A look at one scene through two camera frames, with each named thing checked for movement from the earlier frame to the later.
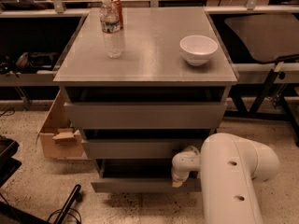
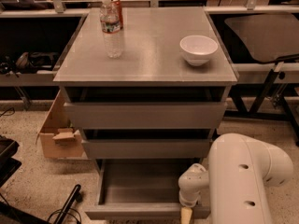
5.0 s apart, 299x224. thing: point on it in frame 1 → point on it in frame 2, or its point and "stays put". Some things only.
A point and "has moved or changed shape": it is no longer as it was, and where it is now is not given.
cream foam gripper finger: [177, 184] → [186, 215]
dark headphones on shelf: [29, 63] stays put
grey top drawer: [147, 116] stays put
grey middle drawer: [136, 148] stays put
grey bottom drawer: [139, 175] has moved or changed shape
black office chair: [268, 37] stays put
